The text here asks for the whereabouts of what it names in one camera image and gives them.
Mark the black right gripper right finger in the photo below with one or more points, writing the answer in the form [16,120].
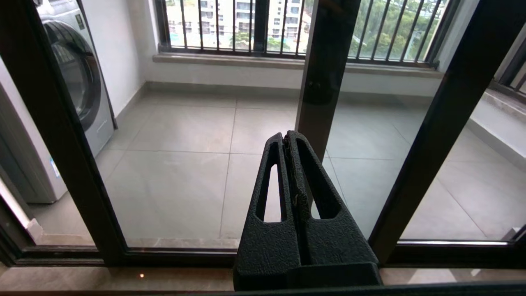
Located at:
[333,242]

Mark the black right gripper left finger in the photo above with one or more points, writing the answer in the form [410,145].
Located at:
[267,246]

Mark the dark framed sliding glass door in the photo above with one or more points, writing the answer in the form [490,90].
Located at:
[61,144]

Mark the black balcony railing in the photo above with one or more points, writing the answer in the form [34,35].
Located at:
[378,59]

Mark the grey stone window sill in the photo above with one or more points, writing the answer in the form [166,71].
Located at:
[230,58]
[499,119]

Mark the white front-load washing machine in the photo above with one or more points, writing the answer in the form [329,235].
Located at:
[88,102]

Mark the black window guard railing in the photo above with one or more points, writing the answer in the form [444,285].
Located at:
[511,70]

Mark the black window frame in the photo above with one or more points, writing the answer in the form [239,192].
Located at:
[260,24]

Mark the dark sliding door frame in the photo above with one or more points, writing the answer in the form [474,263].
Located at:
[10,242]

